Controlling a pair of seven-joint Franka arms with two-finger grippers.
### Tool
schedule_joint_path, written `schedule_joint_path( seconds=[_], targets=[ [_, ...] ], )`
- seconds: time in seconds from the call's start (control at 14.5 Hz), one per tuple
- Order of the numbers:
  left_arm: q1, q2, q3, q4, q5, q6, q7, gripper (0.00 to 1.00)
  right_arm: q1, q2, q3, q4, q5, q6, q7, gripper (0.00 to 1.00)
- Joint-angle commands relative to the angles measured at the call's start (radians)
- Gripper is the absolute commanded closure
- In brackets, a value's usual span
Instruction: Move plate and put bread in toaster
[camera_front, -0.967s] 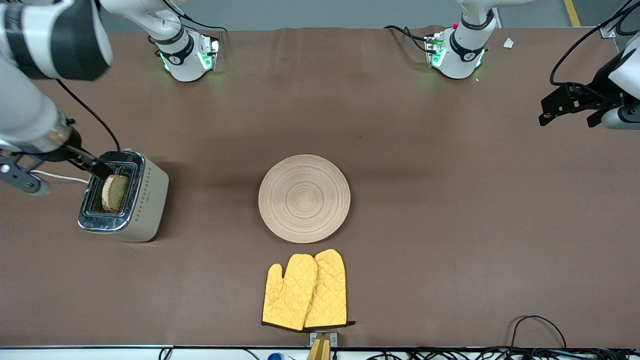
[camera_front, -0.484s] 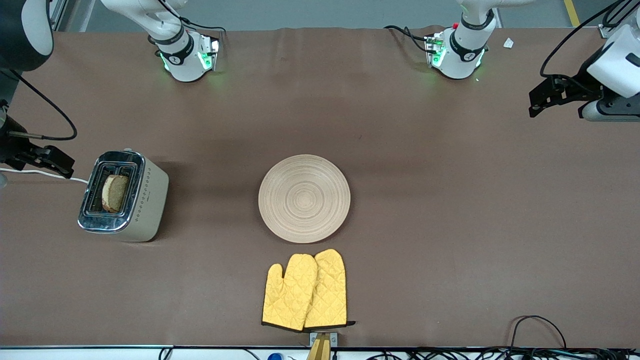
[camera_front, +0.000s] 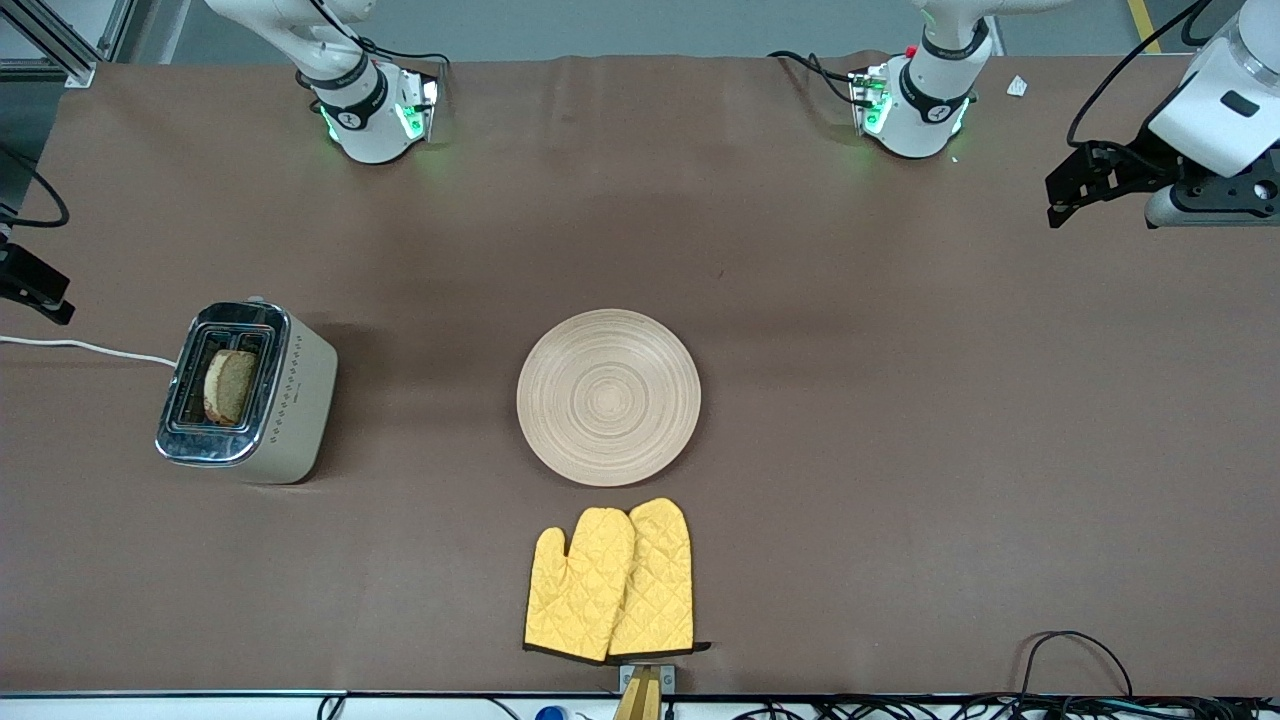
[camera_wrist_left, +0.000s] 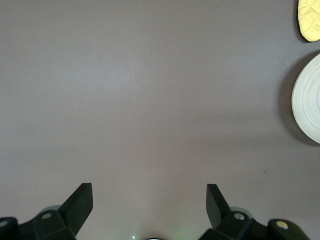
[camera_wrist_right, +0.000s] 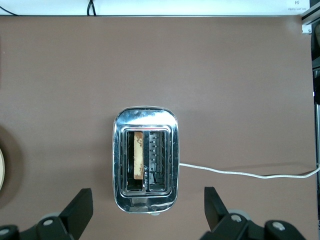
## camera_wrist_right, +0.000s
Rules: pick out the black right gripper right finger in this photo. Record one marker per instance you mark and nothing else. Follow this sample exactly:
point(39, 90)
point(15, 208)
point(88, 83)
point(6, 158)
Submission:
point(225, 225)

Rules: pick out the aluminium frame profile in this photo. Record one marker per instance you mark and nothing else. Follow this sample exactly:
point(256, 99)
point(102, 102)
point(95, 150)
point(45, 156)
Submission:
point(307, 27)

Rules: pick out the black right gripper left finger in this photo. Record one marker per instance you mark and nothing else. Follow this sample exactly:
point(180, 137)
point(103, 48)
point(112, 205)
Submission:
point(72, 220)

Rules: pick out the round wooden plate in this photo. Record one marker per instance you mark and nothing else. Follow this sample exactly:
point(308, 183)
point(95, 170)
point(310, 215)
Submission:
point(1, 170)

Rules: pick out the brown bread slice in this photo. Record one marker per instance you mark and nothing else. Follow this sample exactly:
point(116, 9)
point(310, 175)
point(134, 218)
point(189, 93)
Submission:
point(138, 155)

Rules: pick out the cream and chrome toaster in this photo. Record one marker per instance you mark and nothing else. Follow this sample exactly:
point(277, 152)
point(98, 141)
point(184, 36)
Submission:
point(145, 117)

